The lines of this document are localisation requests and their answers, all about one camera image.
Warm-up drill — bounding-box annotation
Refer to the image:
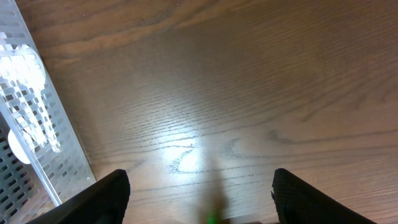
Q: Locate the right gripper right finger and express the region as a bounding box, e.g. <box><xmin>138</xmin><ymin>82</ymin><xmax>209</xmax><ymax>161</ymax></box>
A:
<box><xmin>272</xmin><ymin>168</ymin><xmax>374</xmax><ymax>224</ymax></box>

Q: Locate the clear plastic basket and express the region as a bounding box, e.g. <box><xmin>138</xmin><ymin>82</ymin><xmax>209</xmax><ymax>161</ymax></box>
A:
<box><xmin>1</xmin><ymin>0</ymin><xmax>96</xmax><ymax>223</ymax></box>

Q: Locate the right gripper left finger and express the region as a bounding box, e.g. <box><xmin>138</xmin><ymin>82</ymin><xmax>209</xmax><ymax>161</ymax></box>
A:
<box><xmin>28</xmin><ymin>169</ymin><xmax>131</xmax><ymax>224</ymax></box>

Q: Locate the white plastic spoon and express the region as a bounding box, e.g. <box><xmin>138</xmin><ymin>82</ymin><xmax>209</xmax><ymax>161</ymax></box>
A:
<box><xmin>7</xmin><ymin>130</ymin><xmax>30</xmax><ymax>164</ymax></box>

